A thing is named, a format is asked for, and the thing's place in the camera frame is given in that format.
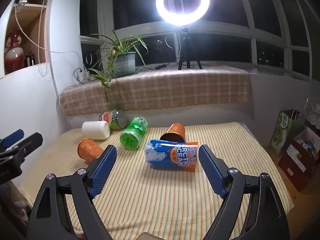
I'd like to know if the white window frame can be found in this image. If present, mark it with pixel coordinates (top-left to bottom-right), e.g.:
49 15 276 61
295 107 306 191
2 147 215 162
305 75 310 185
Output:
80 0 320 73

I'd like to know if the wooden wall shelf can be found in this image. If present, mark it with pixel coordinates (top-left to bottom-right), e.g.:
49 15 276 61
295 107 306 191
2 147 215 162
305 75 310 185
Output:
0 2 54 77

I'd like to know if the green plastic bottle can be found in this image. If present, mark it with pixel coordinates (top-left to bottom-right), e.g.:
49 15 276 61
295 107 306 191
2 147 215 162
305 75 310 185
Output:
119 117 148 150

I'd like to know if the black bottle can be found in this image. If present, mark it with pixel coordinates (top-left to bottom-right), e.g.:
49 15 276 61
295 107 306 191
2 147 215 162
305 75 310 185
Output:
24 51 35 67

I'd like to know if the grey-green plant pot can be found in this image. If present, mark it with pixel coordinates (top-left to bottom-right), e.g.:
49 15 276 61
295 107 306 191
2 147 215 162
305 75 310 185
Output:
114 52 138 78

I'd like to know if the plaid blanket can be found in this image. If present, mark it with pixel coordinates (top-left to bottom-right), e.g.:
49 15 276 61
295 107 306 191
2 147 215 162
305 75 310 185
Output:
60 67 250 117

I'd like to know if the red cardboard box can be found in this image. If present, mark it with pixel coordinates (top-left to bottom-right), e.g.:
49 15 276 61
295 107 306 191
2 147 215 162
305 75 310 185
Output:
277 127 320 192

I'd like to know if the red and white vase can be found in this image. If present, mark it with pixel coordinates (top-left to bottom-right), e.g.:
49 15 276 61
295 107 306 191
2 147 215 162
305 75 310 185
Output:
4 29 24 74

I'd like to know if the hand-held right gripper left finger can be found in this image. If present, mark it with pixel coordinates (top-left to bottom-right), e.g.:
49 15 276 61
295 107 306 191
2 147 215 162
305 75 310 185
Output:
26 144 117 240

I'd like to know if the white cup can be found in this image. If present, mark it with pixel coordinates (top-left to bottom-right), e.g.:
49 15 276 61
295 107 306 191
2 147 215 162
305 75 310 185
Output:
82 121 110 140

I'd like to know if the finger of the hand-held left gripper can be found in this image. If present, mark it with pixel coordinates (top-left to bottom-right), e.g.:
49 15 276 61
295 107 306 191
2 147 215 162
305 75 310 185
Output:
0 132 43 159
0 129 24 148

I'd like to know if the white ring light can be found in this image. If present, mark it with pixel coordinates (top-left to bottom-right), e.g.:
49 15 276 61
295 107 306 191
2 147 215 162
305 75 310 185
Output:
155 0 217 27

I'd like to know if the striped tablecloth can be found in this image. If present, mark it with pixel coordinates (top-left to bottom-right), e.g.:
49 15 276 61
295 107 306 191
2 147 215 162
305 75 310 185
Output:
19 122 294 240

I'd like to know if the black tripod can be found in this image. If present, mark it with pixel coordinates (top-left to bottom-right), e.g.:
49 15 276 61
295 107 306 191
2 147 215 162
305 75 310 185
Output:
177 27 203 70

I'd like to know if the black cable with controller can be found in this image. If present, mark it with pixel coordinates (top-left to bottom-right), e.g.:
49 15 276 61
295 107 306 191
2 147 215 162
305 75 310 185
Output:
136 62 177 71

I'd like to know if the spider plant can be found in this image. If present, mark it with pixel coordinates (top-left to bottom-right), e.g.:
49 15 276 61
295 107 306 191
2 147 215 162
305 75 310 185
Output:
76 29 148 102

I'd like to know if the white cable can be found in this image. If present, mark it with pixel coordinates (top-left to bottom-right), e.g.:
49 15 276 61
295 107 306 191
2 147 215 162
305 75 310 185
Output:
14 0 85 80

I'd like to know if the orange cup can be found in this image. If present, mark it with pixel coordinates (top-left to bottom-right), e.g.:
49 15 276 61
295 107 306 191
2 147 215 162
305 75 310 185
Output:
77 138 104 161
160 123 186 143

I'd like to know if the green paper bag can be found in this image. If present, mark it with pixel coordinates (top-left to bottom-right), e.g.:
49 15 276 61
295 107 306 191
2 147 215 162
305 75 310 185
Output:
270 109 300 155

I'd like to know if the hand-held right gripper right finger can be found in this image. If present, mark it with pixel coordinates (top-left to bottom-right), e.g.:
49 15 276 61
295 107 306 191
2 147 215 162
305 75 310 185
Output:
199 144 290 240

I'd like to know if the blue polar bear cup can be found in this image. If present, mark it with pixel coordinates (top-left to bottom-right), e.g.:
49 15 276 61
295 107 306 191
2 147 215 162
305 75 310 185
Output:
144 139 199 172

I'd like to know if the white power strip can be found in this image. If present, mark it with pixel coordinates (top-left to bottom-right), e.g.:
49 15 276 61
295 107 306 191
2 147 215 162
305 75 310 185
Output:
74 67 91 80

